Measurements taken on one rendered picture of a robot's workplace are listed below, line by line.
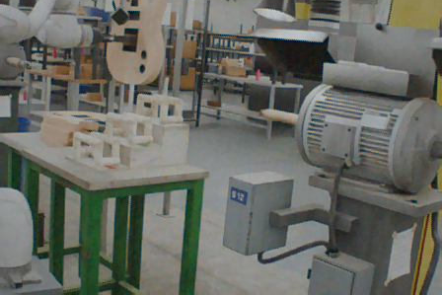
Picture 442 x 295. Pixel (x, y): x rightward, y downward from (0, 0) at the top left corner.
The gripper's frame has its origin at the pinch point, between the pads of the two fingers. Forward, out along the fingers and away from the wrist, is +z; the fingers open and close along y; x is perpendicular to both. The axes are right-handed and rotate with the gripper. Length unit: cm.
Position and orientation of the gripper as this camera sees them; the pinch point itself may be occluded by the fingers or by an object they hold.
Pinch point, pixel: (129, 39)
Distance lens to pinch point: 245.8
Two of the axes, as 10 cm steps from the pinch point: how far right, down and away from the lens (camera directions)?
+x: 1.0, -9.8, -1.4
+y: 7.0, 1.7, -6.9
